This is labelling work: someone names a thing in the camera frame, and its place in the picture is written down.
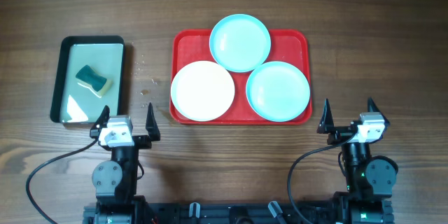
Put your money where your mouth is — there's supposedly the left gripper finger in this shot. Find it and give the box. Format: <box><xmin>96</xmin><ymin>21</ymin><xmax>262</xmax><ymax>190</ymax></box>
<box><xmin>91</xmin><ymin>105</ymin><xmax>110</xmax><ymax>132</ymax></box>
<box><xmin>145</xmin><ymin>103</ymin><xmax>161</xmax><ymax>141</ymax></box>

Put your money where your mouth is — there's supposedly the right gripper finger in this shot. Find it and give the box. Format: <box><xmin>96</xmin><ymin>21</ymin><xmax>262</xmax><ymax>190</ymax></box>
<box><xmin>367</xmin><ymin>97</ymin><xmax>390</xmax><ymax>126</ymax></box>
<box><xmin>316</xmin><ymin>99</ymin><xmax>335</xmax><ymax>134</ymax></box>

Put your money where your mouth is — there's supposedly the green and yellow sponge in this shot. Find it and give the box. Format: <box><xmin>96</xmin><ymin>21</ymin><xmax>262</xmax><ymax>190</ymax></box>
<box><xmin>75</xmin><ymin>65</ymin><xmax>113</xmax><ymax>98</ymax></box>

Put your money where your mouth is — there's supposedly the light blue plate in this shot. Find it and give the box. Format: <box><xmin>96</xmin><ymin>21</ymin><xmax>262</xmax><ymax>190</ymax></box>
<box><xmin>209</xmin><ymin>14</ymin><xmax>272</xmax><ymax>73</ymax></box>
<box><xmin>245</xmin><ymin>61</ymin><xmax>311</xmax><ymax>123</ymax></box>

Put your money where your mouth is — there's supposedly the white round plate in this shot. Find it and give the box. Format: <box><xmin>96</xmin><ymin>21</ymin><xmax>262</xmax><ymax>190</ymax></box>
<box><xmin>170</xmin><ymin>61</ymin><xmax>235</xmax><ymax>122</ymax></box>

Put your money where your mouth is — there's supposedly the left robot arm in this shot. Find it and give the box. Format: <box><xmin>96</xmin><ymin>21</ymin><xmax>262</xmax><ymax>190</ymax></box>
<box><xmin>83</xmin><ymin>105</ymin><xmax>161</xmax><ymax>224</ymax></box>

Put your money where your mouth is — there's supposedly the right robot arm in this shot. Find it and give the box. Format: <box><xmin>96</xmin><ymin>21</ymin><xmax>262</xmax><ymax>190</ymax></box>
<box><xmin>317</xmin><ymin>98</ymin><xmax>398</xmax><ymax>224</ymax></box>

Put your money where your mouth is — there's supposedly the black tray with soapy water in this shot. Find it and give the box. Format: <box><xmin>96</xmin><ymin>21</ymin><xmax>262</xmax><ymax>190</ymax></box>
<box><xmin>50</xmin><ymin>35</ymin><xmax>125</xmax><ymax>124</ymax></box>

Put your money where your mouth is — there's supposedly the red plastic tray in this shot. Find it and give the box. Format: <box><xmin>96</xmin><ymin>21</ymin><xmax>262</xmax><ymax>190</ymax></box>
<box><xmin>169</xmin><ymin>29</ymin><xmax>311</xmax><ymax>125</ymax></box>

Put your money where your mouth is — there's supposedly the right black cable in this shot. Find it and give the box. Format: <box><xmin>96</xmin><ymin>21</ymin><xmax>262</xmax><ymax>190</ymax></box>
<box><xmin>286</xmin><ymin>135</ymin><xmax>355</xmax><ymax>224</ymax></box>

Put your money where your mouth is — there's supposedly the black cable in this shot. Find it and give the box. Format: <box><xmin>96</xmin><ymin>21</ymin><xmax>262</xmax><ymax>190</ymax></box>
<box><xmin>25</xmin><ymin>138</ymin><xmax>99</xmax><ymax>224</ymax></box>
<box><xmin>286</xmin><ymin>135</ymin><xmax>355</xmax><ymax>224</ymax></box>

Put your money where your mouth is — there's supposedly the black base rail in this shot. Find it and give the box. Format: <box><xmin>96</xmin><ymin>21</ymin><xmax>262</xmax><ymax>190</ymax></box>
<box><xmin>83</xmin><ymin>201</ymin><xmax>395</xmax><ymax>224</ymax></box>

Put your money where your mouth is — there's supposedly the left black cable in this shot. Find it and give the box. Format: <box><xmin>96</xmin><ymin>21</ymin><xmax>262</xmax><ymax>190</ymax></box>
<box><xmin>25</xmin><ymin>138</ymin><xmax>99</xmax><ymax>224</ymax></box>

